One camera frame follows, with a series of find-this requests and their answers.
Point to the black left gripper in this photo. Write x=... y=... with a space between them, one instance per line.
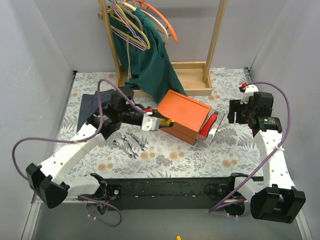
x=136 y=117

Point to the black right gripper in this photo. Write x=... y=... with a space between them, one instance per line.
x=233 y=111

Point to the yellow utility knife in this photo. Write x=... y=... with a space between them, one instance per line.
x=166 y=123

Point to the orange drawer box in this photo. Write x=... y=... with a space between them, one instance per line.
x=188 y=114

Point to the steel combination wrench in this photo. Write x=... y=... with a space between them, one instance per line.
x=143 y=147

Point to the clear plastic drawer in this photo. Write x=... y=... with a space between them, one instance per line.
x=214 y=130

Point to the navy blue cloth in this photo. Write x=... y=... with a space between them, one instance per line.
x=89 y=105

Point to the steel open-end wrench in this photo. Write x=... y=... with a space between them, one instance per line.
x=125 y=139

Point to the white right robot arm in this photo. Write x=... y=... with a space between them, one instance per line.
x=277 y=199

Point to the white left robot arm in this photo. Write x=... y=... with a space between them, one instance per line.
x=50 y=181

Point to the floral table mat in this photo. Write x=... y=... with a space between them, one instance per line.
x=233 y=149

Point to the green shorts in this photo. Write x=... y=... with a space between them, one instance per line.
x=150 y=70

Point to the wooden clothes rack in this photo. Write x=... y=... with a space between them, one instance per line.
x=193 y=75

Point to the steel ratchet wrench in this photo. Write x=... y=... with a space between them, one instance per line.
x=116 y=143

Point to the orange plastic hanger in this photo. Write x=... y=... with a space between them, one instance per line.
x=142 y=4

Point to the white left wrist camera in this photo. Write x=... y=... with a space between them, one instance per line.
x=149 y=122

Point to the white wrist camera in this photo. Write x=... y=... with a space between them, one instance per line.
x=248 y=90
x=149 y=122

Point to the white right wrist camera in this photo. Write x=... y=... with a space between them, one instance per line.
x=248 y=90

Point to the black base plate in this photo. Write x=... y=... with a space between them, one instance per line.
x=166 y=193

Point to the yellow wire hanger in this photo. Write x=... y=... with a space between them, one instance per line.
x=125 y=35

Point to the blue wire hanger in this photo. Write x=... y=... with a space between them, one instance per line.
x=138 y=36

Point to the aluminium frame rail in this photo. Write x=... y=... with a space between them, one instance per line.
x=32 y=218

